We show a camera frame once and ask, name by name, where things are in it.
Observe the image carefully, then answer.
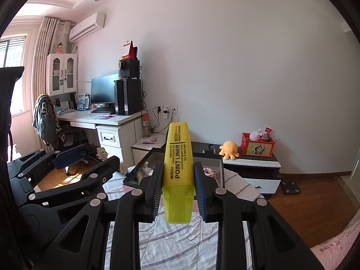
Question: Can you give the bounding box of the red desk calendar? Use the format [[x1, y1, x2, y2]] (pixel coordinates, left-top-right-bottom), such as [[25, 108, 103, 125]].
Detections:
[[123, 40, 138, 60]]

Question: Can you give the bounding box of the orange octopus plush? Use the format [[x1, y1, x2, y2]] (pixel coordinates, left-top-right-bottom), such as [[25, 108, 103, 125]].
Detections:
[[219, 141, 241, 160]]

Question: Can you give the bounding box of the red storage crate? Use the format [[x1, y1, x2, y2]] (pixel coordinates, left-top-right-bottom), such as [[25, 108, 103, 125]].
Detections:
[[240, 132, 275, 157]]

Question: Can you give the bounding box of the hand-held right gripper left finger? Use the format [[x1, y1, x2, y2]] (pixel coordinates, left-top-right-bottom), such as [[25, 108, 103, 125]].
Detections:
[[31, 162, 164, 270]]

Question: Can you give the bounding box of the pink storage box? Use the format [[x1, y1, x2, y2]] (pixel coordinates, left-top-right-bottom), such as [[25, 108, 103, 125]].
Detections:
[[123, 147, 225, 189]]

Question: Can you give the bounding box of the white glass-door cabinet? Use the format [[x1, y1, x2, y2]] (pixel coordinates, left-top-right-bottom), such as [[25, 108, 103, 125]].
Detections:
[[45, 53, 78, 96]]

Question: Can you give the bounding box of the beige curtain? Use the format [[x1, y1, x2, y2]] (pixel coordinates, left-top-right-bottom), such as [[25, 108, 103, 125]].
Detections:
[[32, 17, 75, 135]]

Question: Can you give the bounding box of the white rabbit figure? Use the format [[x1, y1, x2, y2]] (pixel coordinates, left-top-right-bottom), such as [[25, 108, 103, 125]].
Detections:
[[137, 162, 154, 181]]

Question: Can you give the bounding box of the grey printed jacket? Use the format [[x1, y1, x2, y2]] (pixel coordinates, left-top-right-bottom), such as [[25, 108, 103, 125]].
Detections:
[[32, 94, 60, 147]]

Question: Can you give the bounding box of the white desk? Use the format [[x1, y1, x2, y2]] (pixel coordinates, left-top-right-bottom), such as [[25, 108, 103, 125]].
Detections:
[[56, 108, 148, 165]]

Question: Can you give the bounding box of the black bathroom scale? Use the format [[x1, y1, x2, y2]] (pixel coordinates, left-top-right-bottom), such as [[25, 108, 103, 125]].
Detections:
[[280, 180, 301, 195]]

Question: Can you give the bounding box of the black power cable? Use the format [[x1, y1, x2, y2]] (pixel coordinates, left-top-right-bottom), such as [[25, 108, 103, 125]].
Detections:
[[151, 107, 169, 135]]

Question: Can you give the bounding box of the black computer monitor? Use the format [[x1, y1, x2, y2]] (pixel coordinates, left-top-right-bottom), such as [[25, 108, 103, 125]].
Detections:
[[90, 73, 119, 109]]

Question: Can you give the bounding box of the white striped tablecloth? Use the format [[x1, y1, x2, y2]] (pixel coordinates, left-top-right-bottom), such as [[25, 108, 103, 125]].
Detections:
[[103, 166, 263, 270]]

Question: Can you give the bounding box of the pink quilt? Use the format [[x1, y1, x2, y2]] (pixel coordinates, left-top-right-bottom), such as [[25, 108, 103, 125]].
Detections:
[[309, 221, 360, 270]]

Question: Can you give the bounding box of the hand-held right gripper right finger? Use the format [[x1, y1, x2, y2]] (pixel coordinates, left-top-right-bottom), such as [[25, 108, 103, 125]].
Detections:
[[193, 162, 324, 270]]

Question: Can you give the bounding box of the black and white low cabinet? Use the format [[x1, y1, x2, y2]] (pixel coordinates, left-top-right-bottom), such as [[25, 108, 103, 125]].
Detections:
[[131, 133, 282, 200]]

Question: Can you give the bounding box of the yellow highlighter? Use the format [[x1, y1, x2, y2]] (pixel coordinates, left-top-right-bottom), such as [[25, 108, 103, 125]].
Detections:
[[162, 121, 195, 225]]

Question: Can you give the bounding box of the black speaker box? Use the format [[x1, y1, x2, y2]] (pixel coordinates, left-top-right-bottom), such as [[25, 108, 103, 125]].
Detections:
[[118, 59, 140, 79]]

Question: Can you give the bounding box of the bottle with orange cap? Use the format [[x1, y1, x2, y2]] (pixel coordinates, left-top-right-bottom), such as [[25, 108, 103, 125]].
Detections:
[[142, 113, 151, 138]]

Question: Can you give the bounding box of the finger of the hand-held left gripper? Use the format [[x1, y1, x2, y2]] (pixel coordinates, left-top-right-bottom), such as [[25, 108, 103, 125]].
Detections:
[[18, 155, 121, 210], [7, 143, 95, 184]]

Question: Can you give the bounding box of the window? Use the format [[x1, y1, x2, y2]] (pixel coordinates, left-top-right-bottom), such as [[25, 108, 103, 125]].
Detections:
[[0, 34, 29, 116]]

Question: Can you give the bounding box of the black computer tower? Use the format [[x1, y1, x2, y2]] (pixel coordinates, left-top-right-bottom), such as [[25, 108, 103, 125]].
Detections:
[[114, 78, 142, 116]]

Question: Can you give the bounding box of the black office chair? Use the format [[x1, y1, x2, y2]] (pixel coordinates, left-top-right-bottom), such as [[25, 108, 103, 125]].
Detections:
[[32, 94, 93, 175]]

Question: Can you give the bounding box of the white air conditioner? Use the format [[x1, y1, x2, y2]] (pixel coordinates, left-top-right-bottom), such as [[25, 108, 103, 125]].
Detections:
[[69, 12, 105, 43]]

